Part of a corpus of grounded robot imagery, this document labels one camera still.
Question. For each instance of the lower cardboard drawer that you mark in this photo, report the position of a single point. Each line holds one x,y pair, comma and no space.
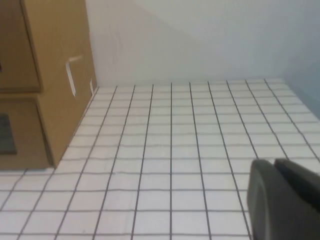
57,125

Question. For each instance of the white grid-patterned table cover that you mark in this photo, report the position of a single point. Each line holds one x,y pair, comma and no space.
175,162

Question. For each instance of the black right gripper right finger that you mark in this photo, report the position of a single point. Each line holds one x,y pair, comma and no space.
302,180

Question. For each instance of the brown cardboard shoe box shell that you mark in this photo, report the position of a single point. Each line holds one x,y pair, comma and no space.
55,30

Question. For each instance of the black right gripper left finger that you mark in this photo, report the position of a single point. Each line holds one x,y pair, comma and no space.
275,207

